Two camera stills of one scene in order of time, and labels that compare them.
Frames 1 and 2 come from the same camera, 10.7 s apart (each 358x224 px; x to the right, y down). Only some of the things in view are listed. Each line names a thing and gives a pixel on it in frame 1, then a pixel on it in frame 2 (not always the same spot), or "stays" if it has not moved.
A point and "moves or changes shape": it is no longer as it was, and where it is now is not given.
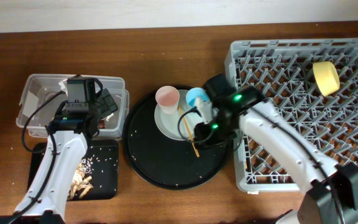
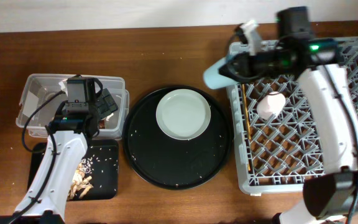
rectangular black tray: [104, 155] stays
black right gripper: [215, 140] to [237, 65]
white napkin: [63, 85] stays
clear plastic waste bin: [42, 94] stays
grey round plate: [180, 125] stays
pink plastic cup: [167, 98] to [270, 106]
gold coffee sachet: [101, 124] stays
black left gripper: [107, 105] stays
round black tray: [178, 165] stays
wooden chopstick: [188, 130] moves or changes shape
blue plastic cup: [196, 92] to [215, 80]
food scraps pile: [81, 182] stays
